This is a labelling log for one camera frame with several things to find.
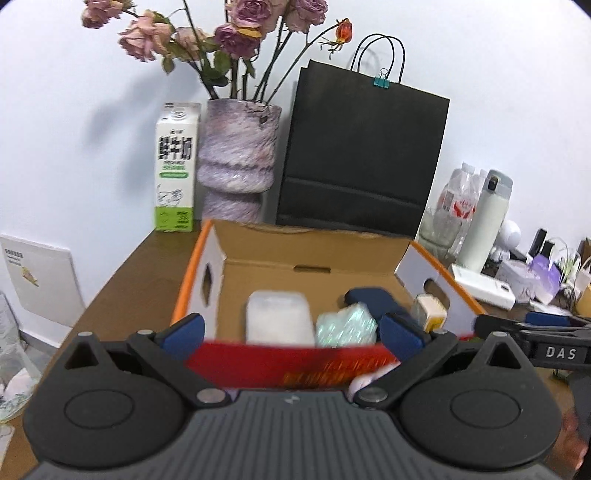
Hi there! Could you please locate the white and purple box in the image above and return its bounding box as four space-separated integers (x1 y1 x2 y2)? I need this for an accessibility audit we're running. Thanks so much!
496 251 561 303

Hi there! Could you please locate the pack of clear water bottles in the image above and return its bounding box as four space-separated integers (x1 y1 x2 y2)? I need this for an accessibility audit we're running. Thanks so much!
418 161 490 259

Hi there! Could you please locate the white round figure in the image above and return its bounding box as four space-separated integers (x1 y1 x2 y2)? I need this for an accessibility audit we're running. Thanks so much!
492 219 522 261

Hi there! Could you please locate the white wall panel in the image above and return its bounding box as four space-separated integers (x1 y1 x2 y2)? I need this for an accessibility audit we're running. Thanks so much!
0 233 86 348

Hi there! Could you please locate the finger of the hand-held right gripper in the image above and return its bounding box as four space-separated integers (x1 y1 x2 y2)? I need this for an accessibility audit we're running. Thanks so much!
525 312 591 329
475 315 532 337

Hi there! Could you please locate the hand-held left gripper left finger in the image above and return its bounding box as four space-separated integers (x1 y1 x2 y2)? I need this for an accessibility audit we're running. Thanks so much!
64 313 229 408

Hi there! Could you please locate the dried rose bouquet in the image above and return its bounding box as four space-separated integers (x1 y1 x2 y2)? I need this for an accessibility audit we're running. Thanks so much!
81 0 354 104

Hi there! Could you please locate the yellow and white cube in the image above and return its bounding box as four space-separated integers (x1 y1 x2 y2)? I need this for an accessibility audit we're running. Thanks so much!
413 294 448 332

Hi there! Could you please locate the black paper bag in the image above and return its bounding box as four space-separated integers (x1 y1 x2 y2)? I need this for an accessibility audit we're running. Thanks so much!
276 33 451 238

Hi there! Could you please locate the iridescent green packet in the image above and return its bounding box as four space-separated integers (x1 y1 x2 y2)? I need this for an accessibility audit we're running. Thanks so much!
315 302 378 348

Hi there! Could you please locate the wooden desktop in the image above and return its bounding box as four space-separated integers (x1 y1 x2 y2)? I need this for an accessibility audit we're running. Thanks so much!
0 220 591 480

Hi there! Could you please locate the white thermos flask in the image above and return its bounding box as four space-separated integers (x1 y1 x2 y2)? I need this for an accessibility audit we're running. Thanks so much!
457 169 513 273

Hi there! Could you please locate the navy blue case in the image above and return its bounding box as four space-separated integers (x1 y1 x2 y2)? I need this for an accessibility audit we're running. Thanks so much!
345 287 409 324

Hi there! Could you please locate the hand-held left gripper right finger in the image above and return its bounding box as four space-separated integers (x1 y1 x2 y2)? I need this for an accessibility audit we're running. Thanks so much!
353 312 525 411

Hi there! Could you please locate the pale pink object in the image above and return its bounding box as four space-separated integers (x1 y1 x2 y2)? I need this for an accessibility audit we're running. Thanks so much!
348 362 402 402

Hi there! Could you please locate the green and white milk carton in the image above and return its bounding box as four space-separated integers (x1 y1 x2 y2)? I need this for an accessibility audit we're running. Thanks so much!
154 102 202 233

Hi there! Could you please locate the white power bank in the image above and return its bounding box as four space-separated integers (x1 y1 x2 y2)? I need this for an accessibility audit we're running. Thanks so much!
450 263 517 311

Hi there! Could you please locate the clear plastic bag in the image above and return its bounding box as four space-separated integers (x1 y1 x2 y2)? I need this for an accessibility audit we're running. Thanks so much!
0 291 42 423

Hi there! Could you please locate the orange-edged cardboard box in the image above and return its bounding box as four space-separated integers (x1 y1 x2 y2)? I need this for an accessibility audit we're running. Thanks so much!
171 219 488 391

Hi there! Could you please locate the white plastic case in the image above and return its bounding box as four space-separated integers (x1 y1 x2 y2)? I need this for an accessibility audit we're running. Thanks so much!
246 290 315 346

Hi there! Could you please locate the purple marbled vase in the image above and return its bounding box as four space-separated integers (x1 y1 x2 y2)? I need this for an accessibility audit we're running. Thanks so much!
196 98 282 224

